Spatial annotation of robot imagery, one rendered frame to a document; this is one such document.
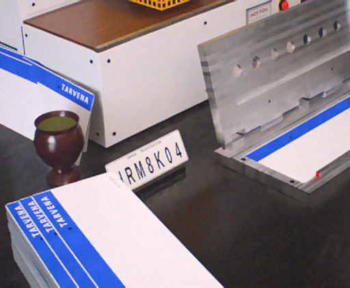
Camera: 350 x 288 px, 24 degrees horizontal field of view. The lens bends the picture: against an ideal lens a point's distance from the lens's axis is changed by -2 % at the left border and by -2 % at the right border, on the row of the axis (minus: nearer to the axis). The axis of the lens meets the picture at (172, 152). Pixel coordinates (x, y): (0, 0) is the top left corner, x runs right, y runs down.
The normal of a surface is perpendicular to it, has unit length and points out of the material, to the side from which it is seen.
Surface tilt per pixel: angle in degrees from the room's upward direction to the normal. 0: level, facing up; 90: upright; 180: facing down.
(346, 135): 0
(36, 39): 90
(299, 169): 0
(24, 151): 0
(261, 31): 75
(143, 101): 90
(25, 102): 63
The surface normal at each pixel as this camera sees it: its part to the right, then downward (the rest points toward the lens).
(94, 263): -0.04, -0.87
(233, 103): 0.66, 0.11
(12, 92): -0.63, -0.05
